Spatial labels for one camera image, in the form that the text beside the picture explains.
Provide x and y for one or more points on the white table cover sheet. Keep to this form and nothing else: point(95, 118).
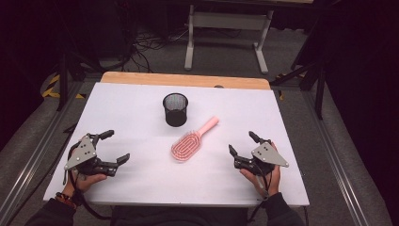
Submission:
point(150, 103)

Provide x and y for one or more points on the black metal stand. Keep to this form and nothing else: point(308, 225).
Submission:
point(63, 81)
point(319, 91)

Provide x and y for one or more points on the aluminium floor rail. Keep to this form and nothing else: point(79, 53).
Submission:
point(337, 163)
point(34, 157)

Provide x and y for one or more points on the black mesh pen holder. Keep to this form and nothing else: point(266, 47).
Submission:
point(175, 116)

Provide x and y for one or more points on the person's left hand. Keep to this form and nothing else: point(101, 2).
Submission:
point(83, 182)

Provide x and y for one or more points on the person's dark lap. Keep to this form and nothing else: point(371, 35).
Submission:
point(178, 217)

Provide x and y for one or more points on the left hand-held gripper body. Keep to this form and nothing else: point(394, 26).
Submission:
point(82, 153)

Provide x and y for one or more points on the wooden table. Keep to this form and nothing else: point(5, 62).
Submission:
point(175, 79)

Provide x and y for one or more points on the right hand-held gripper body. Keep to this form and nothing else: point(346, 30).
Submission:
point(268, 155)

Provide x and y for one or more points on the person's right hand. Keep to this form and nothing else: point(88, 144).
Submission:
point(273, 182)

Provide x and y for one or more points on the pink hairbrush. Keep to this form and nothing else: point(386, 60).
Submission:
point(187, 145)

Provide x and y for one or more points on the yellow black hazard tape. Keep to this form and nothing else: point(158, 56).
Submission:
point(51, 86)
point(280, 94)

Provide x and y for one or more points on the white metal desk frame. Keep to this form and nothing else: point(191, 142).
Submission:
point(229, 20)

